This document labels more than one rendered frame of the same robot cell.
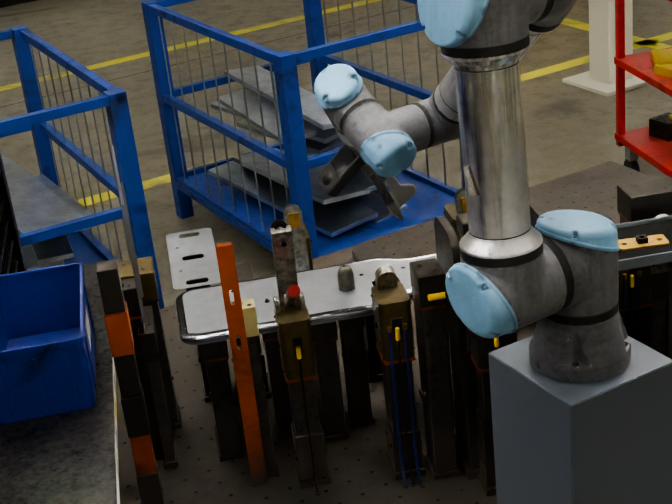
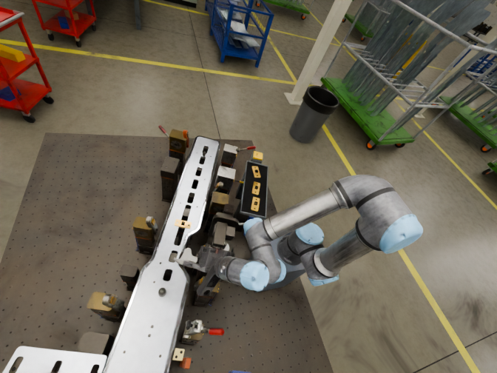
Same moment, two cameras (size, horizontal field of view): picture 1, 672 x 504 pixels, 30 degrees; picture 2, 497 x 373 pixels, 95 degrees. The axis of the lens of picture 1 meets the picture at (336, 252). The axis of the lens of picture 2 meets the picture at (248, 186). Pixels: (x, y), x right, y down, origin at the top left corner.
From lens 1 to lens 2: 206 cm
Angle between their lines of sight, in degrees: 76
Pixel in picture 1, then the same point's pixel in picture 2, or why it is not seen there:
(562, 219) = (312, 234)
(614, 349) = not seen: hidden behind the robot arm
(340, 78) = (262, 274)
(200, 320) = not seen: outside the picture
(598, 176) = (55, 143)
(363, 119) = (273, 274)
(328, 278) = (146, 297)
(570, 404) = not seen: hidden behind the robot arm
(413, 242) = (34, 225)
